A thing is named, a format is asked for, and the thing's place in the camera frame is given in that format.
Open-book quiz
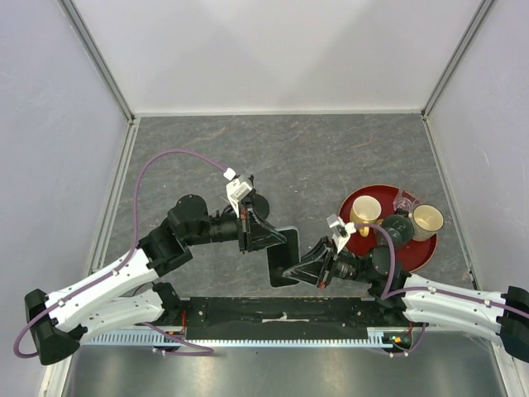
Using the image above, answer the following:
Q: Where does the cream mug right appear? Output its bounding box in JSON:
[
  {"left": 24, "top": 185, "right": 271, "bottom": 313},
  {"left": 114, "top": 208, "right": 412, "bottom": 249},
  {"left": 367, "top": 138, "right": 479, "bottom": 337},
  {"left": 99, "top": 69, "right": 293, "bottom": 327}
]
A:
[{"left": 409, "top": 204, "right": 445, "bottom": 242}]

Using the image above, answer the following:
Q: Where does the black smartphone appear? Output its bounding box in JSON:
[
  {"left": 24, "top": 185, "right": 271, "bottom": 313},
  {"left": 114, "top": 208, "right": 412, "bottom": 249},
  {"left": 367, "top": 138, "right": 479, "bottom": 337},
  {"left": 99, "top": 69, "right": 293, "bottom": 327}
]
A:
[{"left": 267, "top": 226, "right": 300, "bottom": 288}]

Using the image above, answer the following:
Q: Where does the dark green cup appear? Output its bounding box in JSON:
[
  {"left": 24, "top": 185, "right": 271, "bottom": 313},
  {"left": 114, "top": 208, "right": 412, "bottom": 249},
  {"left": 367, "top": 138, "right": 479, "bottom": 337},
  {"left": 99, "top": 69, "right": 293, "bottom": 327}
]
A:
[{"left": 381, "top": 214, "right": 414, "bottom": 251}]

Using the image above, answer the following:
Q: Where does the light blue cable duct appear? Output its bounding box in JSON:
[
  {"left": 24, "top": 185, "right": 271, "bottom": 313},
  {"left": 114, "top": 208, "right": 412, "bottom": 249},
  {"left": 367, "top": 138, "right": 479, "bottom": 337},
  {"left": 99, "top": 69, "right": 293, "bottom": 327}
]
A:
[{"left": 84, "top": 328, "right": 393, "bottom": 349}]

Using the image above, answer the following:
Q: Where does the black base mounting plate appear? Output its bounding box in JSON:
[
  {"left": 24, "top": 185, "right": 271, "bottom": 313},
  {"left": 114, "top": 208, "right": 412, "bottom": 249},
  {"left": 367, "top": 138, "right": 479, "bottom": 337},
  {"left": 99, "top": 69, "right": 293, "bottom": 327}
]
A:
[{"left": 154, "top": 297, "right": 411, "bottom": 342}]

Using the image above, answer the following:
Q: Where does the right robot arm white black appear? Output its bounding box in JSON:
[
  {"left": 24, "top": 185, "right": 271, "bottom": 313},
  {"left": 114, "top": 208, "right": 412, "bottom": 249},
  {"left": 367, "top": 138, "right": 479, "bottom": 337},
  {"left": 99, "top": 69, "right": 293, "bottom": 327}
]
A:
[{"left": 275, "top": 237, "right": 528, "bottom": 361}]

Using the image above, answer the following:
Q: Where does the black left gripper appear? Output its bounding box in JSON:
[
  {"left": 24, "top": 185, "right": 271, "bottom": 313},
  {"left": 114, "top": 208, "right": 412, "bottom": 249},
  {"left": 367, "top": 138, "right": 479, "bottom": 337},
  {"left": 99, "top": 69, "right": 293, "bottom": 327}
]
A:
[{"left": 186, "top": 198, "right": 288, "bottom": 255}]

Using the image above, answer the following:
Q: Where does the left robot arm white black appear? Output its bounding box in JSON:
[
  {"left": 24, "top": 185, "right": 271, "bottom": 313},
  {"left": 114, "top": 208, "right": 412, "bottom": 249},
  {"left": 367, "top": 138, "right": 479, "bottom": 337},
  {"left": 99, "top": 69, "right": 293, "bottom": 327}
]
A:
[{"left": 24, "top": 194, "right": 287, "bottom": 366}]

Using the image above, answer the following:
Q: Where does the aluminium frame rail front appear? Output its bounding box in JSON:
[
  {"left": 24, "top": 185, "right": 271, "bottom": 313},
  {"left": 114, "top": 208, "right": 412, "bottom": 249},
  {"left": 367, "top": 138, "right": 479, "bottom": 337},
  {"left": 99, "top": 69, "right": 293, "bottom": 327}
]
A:
[{"left": 57, "top": 295, "right": 510, "bottom": 332}]

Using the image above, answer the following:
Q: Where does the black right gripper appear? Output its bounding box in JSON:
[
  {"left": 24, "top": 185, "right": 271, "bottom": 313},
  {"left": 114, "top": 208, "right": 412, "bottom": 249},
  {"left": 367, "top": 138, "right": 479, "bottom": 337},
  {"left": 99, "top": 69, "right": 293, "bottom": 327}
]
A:
[{"left": 281, "top": 236, "right": 374, "bottom": 289}]

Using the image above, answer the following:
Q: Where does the yellow mug with handle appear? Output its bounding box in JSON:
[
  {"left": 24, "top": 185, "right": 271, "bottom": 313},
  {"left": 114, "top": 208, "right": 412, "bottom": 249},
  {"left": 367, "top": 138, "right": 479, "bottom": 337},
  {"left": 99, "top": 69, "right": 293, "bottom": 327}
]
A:
[{"left": 350, "top": 195, "right": 382, "bottom": 237}]

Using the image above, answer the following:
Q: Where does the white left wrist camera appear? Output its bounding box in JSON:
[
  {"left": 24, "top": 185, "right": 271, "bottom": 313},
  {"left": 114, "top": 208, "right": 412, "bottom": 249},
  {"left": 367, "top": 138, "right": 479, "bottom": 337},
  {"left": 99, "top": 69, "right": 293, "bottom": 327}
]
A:
[{"left": 223, "top": 167, "right": 254, "bottom": 218}]

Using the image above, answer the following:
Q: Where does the clear plastic wrapper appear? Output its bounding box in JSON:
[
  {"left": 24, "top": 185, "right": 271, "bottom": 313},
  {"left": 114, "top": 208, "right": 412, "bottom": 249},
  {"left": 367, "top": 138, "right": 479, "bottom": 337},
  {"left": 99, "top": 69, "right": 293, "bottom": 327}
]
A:
[{"left": 393, "top": 189, "right": 421, "bottom": 217}]

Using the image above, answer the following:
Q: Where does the black phone stand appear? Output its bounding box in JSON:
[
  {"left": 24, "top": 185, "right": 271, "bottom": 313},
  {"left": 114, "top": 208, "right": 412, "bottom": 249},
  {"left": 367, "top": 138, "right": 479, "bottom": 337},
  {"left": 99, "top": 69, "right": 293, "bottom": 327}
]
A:
[{"left": 243, "top": 175, "right": 270, "bottom": 221}]

